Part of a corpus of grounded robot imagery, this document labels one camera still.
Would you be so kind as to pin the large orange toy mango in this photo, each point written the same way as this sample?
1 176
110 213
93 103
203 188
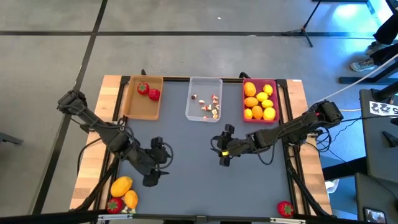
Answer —
122 186
250 89

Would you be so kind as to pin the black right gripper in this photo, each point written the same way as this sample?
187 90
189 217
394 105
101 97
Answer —
236 146

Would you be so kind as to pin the orange toy citrus fruit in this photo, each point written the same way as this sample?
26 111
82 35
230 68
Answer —
132 199
251 101
257 112

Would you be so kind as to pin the large yellow toy lemon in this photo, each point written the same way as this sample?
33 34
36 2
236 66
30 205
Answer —
269 113

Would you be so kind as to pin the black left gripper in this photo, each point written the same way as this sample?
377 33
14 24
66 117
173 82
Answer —
147 161

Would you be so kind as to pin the dark grey table mat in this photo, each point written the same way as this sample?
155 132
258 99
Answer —
199 193

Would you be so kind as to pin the brown plastic basket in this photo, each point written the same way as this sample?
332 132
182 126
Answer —
140 107

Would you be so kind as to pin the white floor object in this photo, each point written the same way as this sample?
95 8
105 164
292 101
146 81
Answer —
331 185

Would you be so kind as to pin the black clamp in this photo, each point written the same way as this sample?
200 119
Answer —
143 72
244 75

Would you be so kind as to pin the magenta plastic basket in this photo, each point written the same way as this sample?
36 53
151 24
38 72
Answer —
275 93

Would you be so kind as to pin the person's leg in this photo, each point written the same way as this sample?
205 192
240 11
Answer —
388 29
385 53

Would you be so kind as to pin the silver metal bracket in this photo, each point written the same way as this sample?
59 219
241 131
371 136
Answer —
110 217
287 220

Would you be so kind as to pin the red toy tomato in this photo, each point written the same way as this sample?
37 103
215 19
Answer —
285 209
154 94
115 205
143 88

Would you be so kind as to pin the phone with lit screen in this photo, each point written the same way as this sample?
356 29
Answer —
374 215

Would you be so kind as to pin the grey floor object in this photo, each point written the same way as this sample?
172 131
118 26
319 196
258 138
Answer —
9 139

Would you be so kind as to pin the person's shoe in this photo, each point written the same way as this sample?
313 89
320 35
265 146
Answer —
362 65
374 47

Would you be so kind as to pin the black tripod stand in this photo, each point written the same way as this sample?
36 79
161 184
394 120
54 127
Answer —
301 31

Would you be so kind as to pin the black cabinet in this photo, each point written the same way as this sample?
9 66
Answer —
379 140

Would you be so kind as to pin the clear plastic bin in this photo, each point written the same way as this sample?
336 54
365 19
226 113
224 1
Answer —
203 87

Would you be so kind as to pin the white numbered tag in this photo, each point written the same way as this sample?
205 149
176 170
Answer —
382 108

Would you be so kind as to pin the black floor stand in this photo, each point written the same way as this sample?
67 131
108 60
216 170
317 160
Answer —
354 80

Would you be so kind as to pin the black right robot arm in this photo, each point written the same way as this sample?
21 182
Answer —
286 132

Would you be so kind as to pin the black crossbar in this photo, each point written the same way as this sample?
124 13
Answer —
46 219

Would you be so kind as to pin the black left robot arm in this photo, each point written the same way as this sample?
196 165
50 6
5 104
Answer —
116 141

